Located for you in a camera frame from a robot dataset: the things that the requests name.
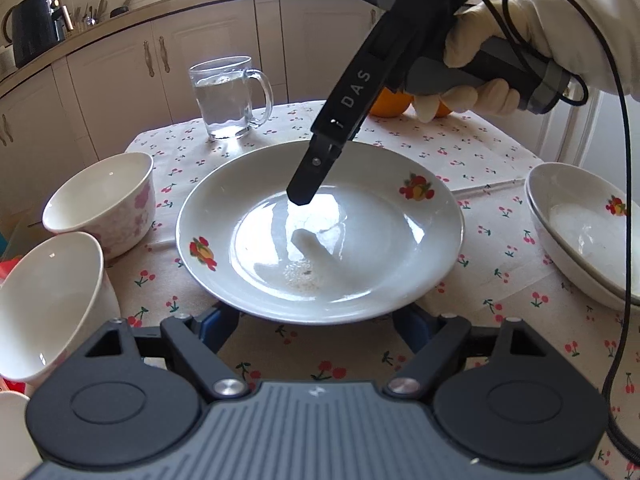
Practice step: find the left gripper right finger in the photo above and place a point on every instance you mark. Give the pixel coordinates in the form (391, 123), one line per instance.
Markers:
(436, 342)

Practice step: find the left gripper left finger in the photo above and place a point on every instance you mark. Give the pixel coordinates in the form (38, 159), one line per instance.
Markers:
(192, 346)

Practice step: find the white fruit-print plate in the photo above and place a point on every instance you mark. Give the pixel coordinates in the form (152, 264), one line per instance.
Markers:
(580, 219)
(380, 233)

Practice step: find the white floral bowl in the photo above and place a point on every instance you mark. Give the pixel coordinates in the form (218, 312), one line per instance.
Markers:
(113, 200)
(57, 296)
(18, 454)

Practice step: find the white kitchen cabinets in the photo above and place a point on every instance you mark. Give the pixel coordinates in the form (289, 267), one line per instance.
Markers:
(86, 99)

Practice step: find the right gloved hand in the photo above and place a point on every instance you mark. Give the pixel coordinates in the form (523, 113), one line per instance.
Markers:
(554, 29)

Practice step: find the cherry print tablecloth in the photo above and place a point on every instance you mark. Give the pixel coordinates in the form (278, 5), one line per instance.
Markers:
(502, 270)

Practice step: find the orange fruit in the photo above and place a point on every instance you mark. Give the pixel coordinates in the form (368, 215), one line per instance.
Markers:
(442, 110)
(390, 104)

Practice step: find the red cardboard gift box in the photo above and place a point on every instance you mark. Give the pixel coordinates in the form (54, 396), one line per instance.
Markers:
(5, 269)

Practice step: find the glass mug with water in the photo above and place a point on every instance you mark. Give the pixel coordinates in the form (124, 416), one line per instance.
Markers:
(222, 90)

